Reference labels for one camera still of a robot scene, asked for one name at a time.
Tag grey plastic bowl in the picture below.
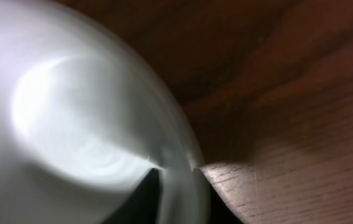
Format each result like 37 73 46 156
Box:
0 1 207 223

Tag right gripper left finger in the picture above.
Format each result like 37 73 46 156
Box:
101 169 161 224

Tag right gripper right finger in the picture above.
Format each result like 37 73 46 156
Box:
193 169 244 224

